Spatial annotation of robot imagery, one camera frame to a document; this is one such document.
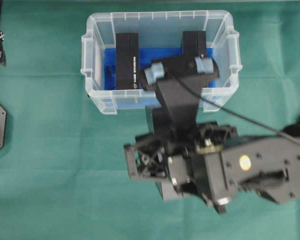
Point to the clear plastic storage case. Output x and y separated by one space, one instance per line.
160 36

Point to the black realsense box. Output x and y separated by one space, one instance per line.
159 125
127 61
194 43

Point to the blue cloth inside case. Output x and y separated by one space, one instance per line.
194 71

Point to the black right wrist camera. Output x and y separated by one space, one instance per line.
180 102

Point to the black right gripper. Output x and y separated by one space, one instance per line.
146 162

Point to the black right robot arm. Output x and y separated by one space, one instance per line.
213 163

